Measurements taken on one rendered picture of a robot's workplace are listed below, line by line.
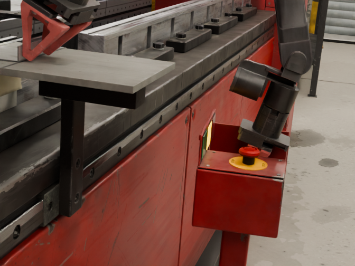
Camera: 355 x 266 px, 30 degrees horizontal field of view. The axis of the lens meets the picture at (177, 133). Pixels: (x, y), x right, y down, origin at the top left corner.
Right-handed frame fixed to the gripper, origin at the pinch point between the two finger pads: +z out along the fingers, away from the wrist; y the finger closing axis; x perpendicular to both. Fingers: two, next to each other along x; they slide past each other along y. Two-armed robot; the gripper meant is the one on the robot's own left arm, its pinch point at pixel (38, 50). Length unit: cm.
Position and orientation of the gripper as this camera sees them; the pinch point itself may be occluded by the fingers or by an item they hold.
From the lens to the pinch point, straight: 94.3
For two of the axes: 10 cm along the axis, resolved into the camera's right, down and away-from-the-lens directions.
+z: -5.0, 7.9, 3.6
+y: -2.7, 2.5, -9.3
